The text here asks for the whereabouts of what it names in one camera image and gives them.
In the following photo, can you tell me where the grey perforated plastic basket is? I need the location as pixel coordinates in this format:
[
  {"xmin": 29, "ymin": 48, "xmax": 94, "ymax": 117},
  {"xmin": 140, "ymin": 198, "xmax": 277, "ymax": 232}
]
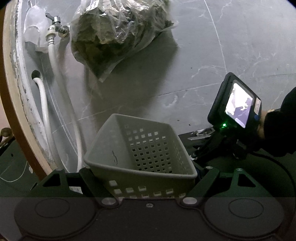
[{"xmin": 84, "ymin": 114, "xmax": 198, "ymax": 199}]

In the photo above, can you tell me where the right hand in dark sleeve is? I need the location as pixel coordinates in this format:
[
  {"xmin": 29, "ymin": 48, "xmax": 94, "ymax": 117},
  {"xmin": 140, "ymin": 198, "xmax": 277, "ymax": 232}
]
[{"xmin": 257, "ymin": 109, "xmax": 274, "ymax": 138}]

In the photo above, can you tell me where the clear bag of greens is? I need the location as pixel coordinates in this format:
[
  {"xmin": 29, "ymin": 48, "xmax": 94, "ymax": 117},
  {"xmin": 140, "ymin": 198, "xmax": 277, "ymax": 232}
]
[{"xmin": 70, "ymin": 1, "xmax": 174, "ymax": 82}]

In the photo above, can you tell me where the white hose from wall hole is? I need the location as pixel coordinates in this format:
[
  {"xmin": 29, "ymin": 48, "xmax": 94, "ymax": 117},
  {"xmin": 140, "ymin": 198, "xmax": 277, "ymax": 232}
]
[{"xmin": 33, "ymin": 77, "xmax": 61, "ymax": 170}]

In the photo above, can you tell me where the white hose from tap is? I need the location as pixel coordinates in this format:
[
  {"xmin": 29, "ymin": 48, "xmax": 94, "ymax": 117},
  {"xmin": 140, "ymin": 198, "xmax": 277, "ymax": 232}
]
[{"xmin": 45, "ymin": 29, "xmax": 83, "ymax": 173}]

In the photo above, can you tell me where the metal wall tap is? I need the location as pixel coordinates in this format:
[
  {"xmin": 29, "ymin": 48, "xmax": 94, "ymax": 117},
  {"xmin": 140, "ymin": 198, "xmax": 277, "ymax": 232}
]
[{"xmin": 45, "ymin": 12, "xmax": 70, "ymax": 38}]

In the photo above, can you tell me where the white plastic wall cover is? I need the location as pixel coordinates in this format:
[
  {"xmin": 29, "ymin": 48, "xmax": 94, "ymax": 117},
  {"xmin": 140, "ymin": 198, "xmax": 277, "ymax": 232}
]
[{"xmin": 23, "ymin": 5, "xmax": 49, "ymax": 53}]

